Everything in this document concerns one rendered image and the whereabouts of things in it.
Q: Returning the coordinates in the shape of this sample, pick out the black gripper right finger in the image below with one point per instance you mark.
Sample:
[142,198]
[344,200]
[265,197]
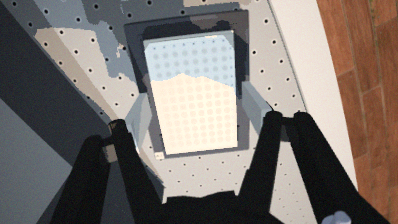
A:
[332,194]

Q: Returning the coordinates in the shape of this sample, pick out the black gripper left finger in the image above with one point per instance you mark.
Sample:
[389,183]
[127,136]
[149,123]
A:
[82,198]

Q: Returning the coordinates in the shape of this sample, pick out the white well pcr plate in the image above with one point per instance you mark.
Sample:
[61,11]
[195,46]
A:
[193,82]

